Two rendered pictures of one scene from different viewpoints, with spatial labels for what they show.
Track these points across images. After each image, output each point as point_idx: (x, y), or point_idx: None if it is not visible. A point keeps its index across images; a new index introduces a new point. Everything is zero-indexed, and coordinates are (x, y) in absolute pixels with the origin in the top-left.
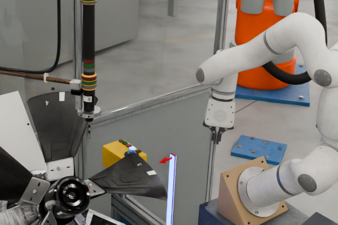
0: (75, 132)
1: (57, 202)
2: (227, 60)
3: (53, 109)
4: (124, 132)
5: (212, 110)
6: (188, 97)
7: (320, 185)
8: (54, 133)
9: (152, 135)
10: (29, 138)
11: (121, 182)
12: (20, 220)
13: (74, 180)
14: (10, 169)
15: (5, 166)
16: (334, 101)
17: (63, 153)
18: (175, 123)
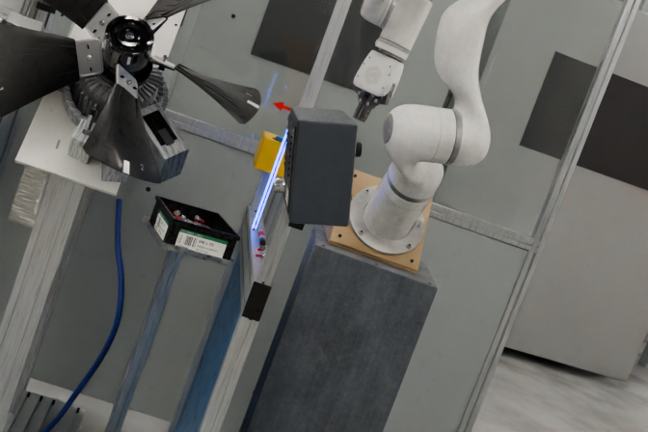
0: (188, 2)
1: (107, 27)
2: None
3: None
4: None
5: (366, 64)
6: (474, 230)
7: (396, 128)
8: None
9: None
10: (166, 36)
11: (203, 79)
12: None
13: (144, 26)
14: None
15: None
16: (451, 8)
17: (160, 13)
18: (438, 259)
